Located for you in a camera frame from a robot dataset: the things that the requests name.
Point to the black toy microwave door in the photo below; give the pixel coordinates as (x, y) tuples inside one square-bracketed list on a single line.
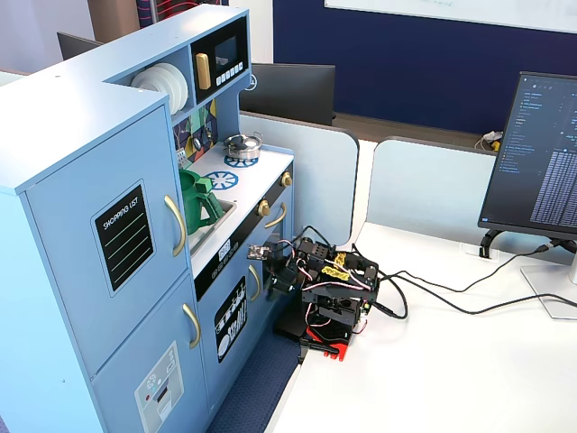
[(221, 61)]

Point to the pale desk divider panel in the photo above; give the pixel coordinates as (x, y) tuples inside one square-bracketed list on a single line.
[(311, 176), (428, 185)]

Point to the small dark monitor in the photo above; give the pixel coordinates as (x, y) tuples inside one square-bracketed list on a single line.
[(74, 45)]

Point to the white toy plate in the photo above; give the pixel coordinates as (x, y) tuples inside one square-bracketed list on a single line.
[(178, 88), (184, 83), (153, 85)]

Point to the silver monitor stand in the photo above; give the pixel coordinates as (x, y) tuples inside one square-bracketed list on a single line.
[(552, 288)]

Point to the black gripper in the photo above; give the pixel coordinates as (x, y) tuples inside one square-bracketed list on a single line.
[(280, 276)]

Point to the brown wooden cabinet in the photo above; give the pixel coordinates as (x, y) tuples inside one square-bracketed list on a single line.
[(117, 18)]

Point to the silver toy pot with lid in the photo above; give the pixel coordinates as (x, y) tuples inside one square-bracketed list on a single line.
[(243, 146)]

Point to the blue door with dispenser decal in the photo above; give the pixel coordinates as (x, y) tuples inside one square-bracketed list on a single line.
[(149, 374)]

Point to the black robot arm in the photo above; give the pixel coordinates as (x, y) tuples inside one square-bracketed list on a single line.
[(342, 293)]

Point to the blue wooden toy kitchen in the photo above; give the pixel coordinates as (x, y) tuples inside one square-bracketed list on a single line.
[(90, 225)]

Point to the red table clamp base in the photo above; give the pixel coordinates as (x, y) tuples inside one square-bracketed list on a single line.
[(331, 340)]

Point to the black monitor seen from behind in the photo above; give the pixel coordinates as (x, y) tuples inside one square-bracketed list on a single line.
[(288, 92)]

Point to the blue door with shopping list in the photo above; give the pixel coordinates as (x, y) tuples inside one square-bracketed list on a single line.
[(108, 243)]

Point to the white and yellow desk clutter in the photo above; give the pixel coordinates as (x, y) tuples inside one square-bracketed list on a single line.
[(491, 140)]

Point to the cabinet door with dishes decal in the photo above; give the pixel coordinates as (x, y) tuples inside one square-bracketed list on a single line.
[(227, 325)]

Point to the gold stove knob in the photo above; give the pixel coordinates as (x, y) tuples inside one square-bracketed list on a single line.
[(286, 179), (263, 208)]

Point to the white whiteboard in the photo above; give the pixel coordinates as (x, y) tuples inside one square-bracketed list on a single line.
[(451, 11)]

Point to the computer monitor showing code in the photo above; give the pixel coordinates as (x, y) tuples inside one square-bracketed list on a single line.
[(532, 153)]

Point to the blue toy oven door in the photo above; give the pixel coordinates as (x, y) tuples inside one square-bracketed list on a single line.
[(275, 234)]

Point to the green plastic pitcher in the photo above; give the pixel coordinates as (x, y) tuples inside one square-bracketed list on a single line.
[(198, 203)]

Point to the small wrist camera board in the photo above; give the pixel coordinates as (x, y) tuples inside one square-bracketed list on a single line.
[(260, 252)]

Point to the metal toy sink basin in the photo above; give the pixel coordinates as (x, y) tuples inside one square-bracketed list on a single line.
[(212, 227)]

